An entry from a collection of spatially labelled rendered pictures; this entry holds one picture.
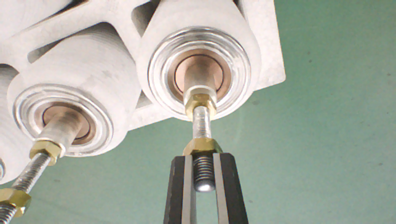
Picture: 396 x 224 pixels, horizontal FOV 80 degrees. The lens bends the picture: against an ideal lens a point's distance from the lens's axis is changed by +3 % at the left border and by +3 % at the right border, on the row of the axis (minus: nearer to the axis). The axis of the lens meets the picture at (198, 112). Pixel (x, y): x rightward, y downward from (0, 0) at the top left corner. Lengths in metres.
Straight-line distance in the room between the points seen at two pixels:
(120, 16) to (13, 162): 0.17
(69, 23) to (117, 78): 0.07
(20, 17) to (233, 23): 0.14
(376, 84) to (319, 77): 0.12
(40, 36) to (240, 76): 0.19
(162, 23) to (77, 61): 0.08
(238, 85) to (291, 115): 0.39
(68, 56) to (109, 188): 0.57
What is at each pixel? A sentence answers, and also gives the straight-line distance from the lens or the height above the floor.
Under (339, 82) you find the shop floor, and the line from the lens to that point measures 0.55.
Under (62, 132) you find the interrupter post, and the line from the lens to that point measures 0.20.
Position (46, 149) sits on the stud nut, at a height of 0.29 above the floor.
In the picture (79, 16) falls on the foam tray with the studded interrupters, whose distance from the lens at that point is 0.25.
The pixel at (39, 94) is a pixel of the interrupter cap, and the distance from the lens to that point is 0.21.
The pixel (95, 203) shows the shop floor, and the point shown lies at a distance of 0.82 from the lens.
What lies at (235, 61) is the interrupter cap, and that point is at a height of 0.25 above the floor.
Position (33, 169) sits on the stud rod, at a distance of 0.19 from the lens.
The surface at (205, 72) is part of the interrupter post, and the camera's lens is 0.16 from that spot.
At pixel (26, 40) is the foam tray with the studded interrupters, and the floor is 0.18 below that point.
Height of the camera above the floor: 0.40
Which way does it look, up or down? 53 degrees down
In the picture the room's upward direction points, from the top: 178 degrees clockwise
